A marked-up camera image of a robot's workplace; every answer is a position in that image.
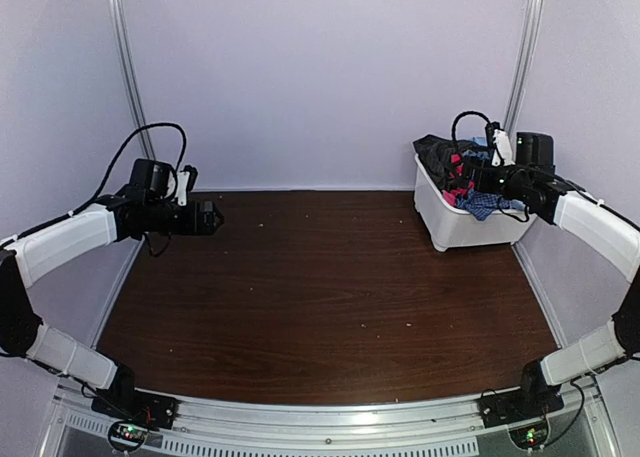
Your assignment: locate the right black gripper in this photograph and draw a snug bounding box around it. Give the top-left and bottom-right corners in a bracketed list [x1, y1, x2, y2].
[450, 156, 533, 202]

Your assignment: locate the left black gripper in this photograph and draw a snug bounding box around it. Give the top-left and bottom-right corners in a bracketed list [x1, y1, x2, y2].
[146, 201, 223, 236]

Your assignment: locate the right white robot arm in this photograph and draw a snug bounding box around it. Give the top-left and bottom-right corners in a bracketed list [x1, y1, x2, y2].
[460, 130, 639, 419]

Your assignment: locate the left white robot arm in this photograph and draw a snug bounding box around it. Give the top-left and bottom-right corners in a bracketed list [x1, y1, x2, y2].
[1, 159, 224, 421]

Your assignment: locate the white plastic laundry bin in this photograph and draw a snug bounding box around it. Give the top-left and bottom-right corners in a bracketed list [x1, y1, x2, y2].
[414, 154, 536, 252]

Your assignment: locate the blue checkered shirt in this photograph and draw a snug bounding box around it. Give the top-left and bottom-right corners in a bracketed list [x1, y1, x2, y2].
[455, 189, 511, 222]

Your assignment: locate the light blue garment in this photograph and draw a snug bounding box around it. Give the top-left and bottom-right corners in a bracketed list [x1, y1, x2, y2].
[458, 137, 492, 160]

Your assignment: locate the black garment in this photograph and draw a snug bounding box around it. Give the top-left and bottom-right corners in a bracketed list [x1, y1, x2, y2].
[413, 134, 458, 190]

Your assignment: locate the red garment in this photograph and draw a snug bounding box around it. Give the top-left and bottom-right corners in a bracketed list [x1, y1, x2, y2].
[441, 155, 474, 207]

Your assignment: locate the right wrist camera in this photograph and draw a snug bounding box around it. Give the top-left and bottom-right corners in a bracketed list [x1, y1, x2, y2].
[485, 121, 515, 167]

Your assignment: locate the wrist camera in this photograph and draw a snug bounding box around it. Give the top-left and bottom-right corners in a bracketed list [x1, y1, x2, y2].
[175, 165, 198, 207]
[485, 121, 515, 167]

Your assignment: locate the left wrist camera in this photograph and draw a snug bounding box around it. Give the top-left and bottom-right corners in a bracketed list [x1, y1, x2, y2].
[175, 165, 198, 207]

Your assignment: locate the right black camera cable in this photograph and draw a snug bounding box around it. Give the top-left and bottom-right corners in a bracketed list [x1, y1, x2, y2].
[451, 110, 501, 156]

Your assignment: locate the black camera cable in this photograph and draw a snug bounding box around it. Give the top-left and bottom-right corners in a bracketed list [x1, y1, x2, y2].
[97, 122, 188, 198]
[451, 110, 501, 156]

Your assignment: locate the left aluminium corner post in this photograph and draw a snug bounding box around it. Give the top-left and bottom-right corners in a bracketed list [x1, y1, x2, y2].
[107, 0, 147, 128]

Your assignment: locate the aluminium corner post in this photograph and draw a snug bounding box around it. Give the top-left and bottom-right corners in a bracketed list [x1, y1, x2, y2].
[504, 0, 544, 137]
[107, 0, 147, 128]

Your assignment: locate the left black camera cable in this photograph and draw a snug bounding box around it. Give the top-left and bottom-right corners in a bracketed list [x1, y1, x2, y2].
[97, 122, 188, 198]

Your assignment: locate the right aluminium corner post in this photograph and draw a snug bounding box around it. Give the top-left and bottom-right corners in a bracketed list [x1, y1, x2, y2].
[504, 0, 544, 137]

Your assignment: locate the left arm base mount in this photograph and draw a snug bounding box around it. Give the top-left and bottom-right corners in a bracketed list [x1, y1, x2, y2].
[91, 366, 178, 430]

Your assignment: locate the front aluminium rail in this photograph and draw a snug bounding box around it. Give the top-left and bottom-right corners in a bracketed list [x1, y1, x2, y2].
[49, 382, 606, 457]

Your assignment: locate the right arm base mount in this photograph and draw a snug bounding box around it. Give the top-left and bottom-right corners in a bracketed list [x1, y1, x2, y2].
[477, 361, 564, 428]

